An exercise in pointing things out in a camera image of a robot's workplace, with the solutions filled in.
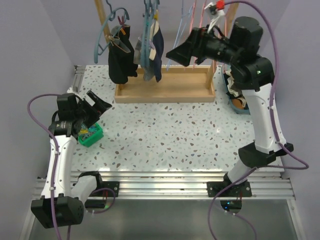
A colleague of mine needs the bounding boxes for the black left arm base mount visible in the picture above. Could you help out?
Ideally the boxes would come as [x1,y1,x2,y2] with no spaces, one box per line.
[77,171,120,198]

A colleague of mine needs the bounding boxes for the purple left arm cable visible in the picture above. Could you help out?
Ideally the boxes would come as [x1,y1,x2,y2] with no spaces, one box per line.
[26,93,76,240]

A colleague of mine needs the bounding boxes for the wooden rack post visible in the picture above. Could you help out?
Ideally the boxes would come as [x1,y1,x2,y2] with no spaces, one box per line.
[94,0,115,47]
[204,1,239,89]

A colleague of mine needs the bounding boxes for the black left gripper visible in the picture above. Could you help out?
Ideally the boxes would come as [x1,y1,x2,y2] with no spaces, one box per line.
[73,91,111,129]

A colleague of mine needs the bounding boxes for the teal plastic hanger left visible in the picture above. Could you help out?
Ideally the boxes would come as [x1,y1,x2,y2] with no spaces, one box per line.
[93,0,130,64]

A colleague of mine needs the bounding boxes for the pink wire hangers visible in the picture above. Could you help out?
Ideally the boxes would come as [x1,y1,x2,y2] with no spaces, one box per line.
[180,0,228,67]

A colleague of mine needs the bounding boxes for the blue wire hanger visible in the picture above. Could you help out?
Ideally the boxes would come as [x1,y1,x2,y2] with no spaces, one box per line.
[166,3,197,72]

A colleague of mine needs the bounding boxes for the teal hangers middle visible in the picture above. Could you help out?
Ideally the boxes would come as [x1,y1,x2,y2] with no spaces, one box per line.
[140,0,160,67]

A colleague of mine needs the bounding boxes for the green peg basket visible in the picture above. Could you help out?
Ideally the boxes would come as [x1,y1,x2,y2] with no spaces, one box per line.
[77,123,104,148]

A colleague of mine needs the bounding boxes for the aluminium extrusion rail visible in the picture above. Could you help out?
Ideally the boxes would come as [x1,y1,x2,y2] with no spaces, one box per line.
[32,65,297,201]

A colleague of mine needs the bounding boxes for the wooden rack left post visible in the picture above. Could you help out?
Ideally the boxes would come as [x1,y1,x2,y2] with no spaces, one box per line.
[94,0,115,47]

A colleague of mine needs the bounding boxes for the pile of underwear in basin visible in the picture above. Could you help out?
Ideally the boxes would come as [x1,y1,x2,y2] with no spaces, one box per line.
[223,69,250,111]

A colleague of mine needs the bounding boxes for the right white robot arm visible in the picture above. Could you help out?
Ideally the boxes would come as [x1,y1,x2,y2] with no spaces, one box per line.
[166,16,294,197]

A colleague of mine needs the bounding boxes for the wooden rack right post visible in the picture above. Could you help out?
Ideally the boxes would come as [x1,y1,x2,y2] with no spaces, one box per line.
[204,1,239,89]

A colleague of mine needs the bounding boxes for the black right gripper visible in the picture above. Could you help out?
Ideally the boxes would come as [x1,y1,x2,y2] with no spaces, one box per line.
[166,24,242,68]

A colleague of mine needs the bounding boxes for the black hanging underwear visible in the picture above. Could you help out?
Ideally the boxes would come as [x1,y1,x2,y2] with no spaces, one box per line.
[108,24,138,85]

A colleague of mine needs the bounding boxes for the teal plastic laundry basin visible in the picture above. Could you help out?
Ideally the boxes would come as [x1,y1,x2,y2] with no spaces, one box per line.
[221,64,252,115]

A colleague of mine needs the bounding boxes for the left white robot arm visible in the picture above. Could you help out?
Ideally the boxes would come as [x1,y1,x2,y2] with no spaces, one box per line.
[30,90,112,229]

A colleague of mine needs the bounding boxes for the grey striped hanging underwear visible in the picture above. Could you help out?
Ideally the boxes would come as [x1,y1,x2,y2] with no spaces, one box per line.
[133,37,157,82]

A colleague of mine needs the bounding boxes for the navy underwear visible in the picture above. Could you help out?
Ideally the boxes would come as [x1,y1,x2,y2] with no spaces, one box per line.
[145,20,164,83]

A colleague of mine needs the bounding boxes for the wooden rack base tray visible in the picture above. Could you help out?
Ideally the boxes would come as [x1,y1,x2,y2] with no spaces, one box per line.
[114,64,217,104]

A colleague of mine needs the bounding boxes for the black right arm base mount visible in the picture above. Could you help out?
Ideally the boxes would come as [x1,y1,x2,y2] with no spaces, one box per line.
[206,180,253,198]

